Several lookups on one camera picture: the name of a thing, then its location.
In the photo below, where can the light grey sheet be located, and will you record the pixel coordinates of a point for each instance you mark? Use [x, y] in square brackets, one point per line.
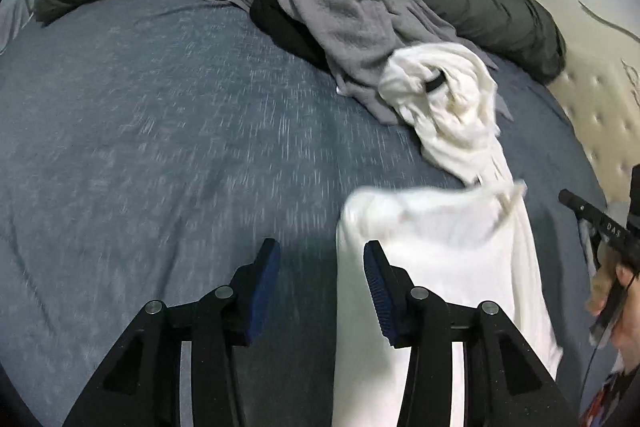
[12, 22]

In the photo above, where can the white long sleeve shirt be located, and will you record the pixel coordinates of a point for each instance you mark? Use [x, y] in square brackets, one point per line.
[450, 247]

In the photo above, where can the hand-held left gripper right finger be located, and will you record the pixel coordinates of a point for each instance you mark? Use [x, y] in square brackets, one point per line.
[376, 292]

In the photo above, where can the grey fleece garment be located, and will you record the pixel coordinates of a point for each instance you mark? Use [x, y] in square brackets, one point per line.
[340, 17]

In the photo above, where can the blue patterned bed sheet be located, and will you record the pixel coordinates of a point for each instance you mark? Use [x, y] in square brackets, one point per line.
[150, 132]

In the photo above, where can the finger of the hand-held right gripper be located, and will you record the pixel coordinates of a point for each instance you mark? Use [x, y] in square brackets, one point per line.
[600, 224]

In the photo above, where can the person's right hand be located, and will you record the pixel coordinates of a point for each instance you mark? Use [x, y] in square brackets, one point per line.
[631, 317]

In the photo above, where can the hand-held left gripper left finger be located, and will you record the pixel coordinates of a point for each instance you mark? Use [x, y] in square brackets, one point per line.
[262, 292]

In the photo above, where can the cream tufted headboard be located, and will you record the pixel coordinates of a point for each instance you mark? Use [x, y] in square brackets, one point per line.
[600, 107]

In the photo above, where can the red printed object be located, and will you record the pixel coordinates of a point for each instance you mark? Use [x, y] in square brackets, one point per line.
[602, 402]

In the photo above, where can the cream garment with black label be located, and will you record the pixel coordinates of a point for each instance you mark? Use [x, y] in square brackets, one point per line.
[460, 122]

